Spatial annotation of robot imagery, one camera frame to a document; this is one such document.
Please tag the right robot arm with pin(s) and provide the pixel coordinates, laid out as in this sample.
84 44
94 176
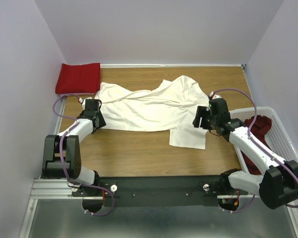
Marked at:
278 183

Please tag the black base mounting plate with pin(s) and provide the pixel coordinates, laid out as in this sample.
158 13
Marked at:
165 191

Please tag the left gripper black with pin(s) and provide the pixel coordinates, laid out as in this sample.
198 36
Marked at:
102 122

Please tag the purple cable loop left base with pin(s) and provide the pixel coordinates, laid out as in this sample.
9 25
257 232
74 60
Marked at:
99 206

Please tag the folded red t-shirt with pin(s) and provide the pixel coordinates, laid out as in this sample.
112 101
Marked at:
79 79

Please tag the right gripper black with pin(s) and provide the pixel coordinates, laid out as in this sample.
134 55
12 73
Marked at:
202 111

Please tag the aluminium front frame rail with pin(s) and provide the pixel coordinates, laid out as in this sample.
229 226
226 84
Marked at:
50 189

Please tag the white rear table edge strip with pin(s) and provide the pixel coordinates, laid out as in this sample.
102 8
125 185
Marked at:
152 65

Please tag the dark red t-shirt in basket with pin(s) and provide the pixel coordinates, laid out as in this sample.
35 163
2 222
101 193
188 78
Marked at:
260 128

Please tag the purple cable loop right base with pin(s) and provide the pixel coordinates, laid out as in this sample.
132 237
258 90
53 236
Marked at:
239 210

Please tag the white t-shirt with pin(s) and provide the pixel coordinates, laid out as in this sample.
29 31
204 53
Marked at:
170 107

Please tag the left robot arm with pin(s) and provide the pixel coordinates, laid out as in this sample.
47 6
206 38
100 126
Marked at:
61 154

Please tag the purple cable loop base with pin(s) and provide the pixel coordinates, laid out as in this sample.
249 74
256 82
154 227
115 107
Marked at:
99 206
239 210

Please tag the aluminium rail left side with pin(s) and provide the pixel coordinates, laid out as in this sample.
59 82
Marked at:
57 120

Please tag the white plastic laundry basket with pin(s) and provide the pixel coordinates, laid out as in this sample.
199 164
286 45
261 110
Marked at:
277 138

